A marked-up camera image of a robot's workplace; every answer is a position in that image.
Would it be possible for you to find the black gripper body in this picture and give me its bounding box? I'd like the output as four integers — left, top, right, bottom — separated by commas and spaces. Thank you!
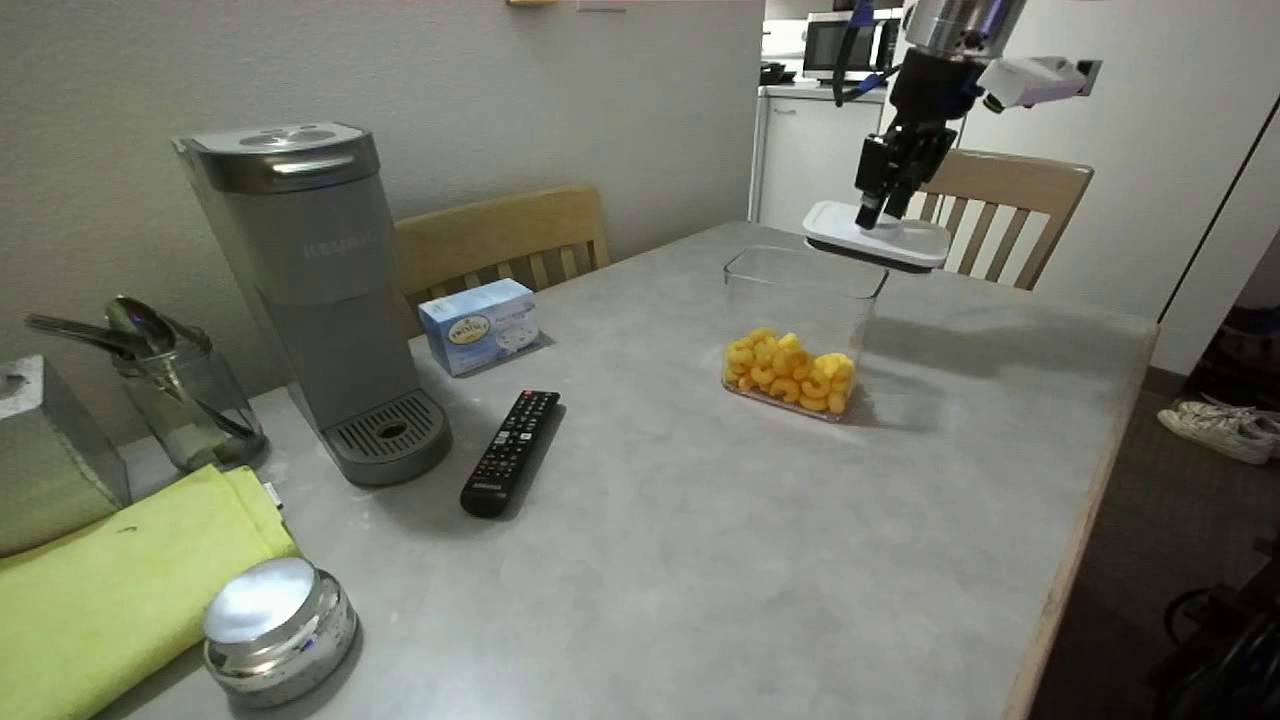
871, 48, 994, 174

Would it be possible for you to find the white container lid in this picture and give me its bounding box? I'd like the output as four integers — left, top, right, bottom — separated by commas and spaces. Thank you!
801, 195, 955, 276

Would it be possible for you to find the clear plastic container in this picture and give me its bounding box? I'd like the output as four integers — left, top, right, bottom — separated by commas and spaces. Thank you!
716, 235, 893, 429

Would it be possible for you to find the clear container with yellow snacks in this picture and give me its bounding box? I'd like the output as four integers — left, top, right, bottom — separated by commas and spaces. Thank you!
721, 330, 860, 419

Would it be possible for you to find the white cabinet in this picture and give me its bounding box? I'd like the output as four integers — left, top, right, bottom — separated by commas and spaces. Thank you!
754, 85, 893, 235

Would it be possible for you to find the light wooden chair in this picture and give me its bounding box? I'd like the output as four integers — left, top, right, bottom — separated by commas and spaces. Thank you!
905, 149, 1097, 296
394, 180, 616, 314

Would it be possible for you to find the dark computer monitor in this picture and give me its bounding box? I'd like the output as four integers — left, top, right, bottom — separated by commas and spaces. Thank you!
801, 12, 893, 75

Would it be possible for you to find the white sneaker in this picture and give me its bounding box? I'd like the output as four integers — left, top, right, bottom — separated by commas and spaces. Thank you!
1158, 395, 1251, 449
1196, 411, 1280, 471

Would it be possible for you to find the small blue white box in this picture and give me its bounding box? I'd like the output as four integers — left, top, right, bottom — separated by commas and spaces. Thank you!
418, 276, 547, 379

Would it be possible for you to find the black remote control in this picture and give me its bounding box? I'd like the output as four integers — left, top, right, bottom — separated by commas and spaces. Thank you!
457, 388, 569, 519

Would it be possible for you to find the grey coffee maker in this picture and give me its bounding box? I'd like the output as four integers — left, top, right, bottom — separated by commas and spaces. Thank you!
167, 122, 457, 494

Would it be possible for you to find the lime green cloth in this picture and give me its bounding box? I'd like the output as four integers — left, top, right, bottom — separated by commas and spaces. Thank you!
0, 461, 299, 720

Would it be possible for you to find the black blue cable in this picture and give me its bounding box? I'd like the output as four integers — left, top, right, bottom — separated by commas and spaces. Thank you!
832, 0, 893, 112

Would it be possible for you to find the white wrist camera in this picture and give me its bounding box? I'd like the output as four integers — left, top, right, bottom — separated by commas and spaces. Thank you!
976, 51, 1105, 116

